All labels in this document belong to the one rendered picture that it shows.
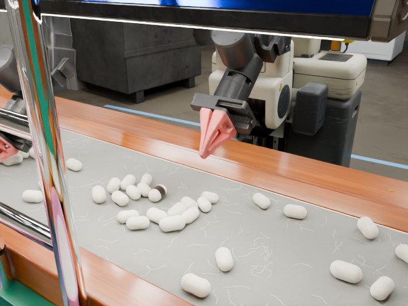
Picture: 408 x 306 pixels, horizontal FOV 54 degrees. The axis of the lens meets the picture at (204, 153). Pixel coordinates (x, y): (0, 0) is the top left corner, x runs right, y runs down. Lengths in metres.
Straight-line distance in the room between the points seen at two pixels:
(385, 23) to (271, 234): 0.37
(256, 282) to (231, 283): 0.03
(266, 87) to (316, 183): 0.53
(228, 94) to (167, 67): 3.17
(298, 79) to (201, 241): 0.97
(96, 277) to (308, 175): 0.40
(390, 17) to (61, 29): 0.66
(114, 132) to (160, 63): 2.87
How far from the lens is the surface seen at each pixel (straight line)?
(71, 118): 1.02
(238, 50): 0.65
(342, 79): 1.41
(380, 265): 0.58
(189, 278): 0.49
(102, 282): 0.49
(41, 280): 0.55
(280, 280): 0.52
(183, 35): 3.93
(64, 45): 0.86
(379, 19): 0.32
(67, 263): 0.42
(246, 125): 0.67
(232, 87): 0.67
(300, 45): 1.47
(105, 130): 0.93
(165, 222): 0.58
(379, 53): 5.59
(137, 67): 3.58
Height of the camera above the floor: 1.09
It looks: 25 degrees down
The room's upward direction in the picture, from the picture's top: straight up
